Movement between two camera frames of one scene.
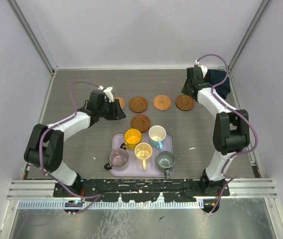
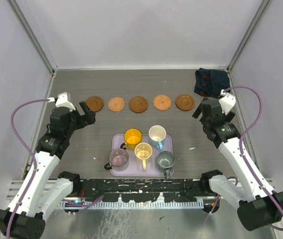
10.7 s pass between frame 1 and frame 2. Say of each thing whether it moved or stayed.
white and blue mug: stayed
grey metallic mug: stayed
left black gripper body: moved
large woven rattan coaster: stayed
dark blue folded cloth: stayed
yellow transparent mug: stayed
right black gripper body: moved
